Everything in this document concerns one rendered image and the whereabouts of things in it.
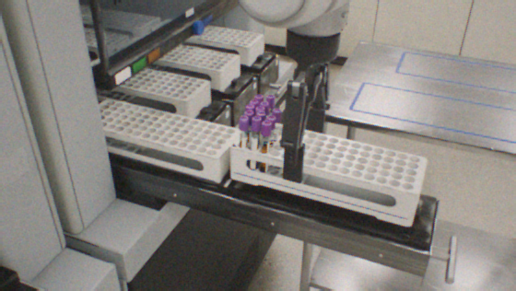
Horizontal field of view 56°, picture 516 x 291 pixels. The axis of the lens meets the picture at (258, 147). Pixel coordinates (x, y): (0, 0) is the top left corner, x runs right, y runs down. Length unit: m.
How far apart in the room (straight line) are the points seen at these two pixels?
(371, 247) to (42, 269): 0.51
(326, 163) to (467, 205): 1.53
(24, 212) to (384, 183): 0.52
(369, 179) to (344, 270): 0.71
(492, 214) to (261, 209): 1.55
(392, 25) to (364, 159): 2.36
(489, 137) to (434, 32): 2.06
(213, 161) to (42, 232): 0.28
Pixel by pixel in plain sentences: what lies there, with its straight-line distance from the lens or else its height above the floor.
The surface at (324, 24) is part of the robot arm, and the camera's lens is 0.64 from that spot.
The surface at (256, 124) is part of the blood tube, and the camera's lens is 0.74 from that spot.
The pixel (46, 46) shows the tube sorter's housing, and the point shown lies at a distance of 0.73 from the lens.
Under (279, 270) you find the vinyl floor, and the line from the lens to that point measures 1.78.
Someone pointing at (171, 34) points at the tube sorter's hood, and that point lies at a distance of 0.94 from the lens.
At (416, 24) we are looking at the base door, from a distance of 3.07.
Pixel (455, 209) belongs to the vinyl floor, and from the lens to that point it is 2.19.
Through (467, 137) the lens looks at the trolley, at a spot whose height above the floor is 0.82.
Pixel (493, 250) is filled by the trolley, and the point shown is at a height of 0.28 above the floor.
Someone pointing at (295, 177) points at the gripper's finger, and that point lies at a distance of 0.74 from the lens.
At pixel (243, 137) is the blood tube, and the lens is 0.75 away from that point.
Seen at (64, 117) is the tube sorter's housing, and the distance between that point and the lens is 0.78.
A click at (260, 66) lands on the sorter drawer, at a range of 1.23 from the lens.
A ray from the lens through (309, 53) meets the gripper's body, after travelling 0.66.
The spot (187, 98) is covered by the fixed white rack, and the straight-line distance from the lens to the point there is 0.98.
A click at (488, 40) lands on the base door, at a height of 0.32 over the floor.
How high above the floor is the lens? 1.32
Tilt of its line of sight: 34 degrees down
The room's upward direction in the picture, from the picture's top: 1 degrees clockwise
